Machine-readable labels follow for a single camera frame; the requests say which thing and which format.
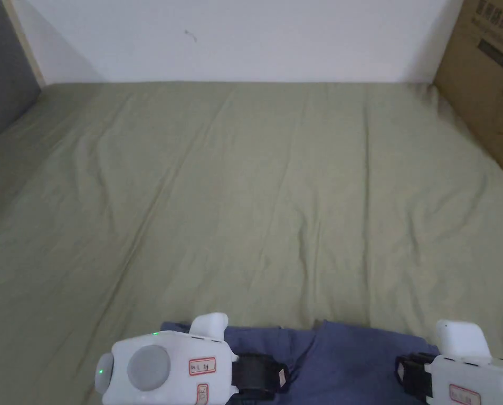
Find grey padded headboard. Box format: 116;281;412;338
0;0;42;153

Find dark blue garment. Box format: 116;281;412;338
160;319;441;405

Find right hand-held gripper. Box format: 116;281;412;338
394;319;503;405

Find bed with pale green sheet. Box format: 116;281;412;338
0;81;503;405

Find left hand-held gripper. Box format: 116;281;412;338
94;312;290;405

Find brown cardboard carton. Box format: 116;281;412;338
433;0;503;182

